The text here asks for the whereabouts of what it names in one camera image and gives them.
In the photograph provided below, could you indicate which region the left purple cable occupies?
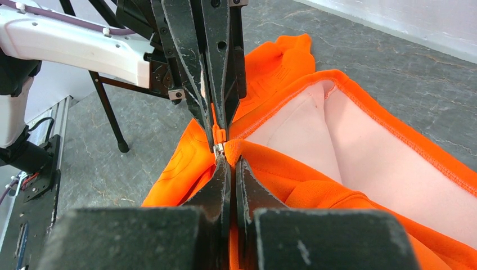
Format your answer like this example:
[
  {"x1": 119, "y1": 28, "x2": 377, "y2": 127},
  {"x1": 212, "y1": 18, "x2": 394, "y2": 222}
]
[{"x1": 0, "y1": 0, "x2": 135, "y2": 37}]

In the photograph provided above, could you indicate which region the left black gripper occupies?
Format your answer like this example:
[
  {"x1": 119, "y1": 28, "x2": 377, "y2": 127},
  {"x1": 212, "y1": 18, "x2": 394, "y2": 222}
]
[{"x1": 115, "y1": 0, "x2": 248, "y2": 152}]

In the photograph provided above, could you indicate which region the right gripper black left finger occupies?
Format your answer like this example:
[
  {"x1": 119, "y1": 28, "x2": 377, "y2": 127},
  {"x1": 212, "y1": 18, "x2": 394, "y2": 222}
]
[{"x1": 38, "y1": 156, "x2": 231, "y2": 269}]

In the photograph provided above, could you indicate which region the black perforated music stand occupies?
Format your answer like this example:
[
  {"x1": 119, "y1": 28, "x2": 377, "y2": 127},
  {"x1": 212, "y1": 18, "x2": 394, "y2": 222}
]
[{"x1": 58, "y1": 0, "x2": 131, "y2": 154}]

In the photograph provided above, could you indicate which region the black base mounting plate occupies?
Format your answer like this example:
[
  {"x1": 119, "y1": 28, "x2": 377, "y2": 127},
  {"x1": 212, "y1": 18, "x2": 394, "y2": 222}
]
[{"x1": 1, "y1": 134, "x2": 62, "y2": 269}]

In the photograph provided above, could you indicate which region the orange jacket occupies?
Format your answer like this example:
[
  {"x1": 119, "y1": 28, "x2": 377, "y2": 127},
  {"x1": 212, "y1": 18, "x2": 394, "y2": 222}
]
[{"x1": 141, "y1": 33, "x2": 477, "y2": 270}]

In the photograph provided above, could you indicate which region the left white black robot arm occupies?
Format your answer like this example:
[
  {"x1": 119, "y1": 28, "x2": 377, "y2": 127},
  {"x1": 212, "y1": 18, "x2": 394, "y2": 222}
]
[{"x1": 1, "y1": 1, "x2": 247, "y2": 174}]

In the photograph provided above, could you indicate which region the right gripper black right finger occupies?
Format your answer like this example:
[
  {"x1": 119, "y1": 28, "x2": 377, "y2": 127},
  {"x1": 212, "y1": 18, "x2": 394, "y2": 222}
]
[{"x1": 236, "y1": 158, "x2": 420, "y2": 269}]

